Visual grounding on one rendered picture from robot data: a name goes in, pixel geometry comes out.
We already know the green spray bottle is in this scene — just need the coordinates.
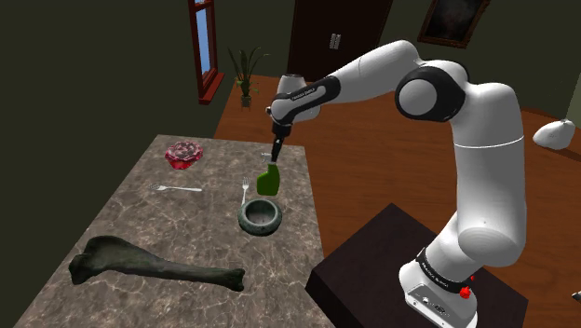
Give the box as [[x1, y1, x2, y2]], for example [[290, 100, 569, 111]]
[[255, 153, 280, 198]]

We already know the potted green plant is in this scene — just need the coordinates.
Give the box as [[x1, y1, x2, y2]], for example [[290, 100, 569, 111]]
[[226, 46, 272, 111]]

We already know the green stone bowl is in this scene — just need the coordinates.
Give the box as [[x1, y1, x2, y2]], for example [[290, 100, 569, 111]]
[[236, 198, 284, 238]]

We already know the red faceted glass bowl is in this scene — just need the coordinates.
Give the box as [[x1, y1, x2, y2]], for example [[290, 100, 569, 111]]
[[163, 140, 205, 171]]

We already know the red framed window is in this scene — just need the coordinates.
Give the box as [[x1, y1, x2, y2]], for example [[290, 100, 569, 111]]
[[187, 0, 226, 106]]

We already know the dark wooden door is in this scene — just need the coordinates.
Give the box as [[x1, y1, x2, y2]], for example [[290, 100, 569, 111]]
[[286, 0, 395, 84]]

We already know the dark robot stand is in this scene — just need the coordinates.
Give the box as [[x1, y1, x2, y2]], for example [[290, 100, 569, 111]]
[[304, 202, 531, 328]]

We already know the large dark bone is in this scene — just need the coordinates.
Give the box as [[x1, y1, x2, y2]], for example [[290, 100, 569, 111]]
[[67, 234, 247, 294]]

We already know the white rounded object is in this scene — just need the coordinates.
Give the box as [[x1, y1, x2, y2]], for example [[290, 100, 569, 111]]
[[532, 118, 577, 152]]

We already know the dark framed wall picture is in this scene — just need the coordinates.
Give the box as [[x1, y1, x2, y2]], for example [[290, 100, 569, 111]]
[[415, 0, 493, 50]]

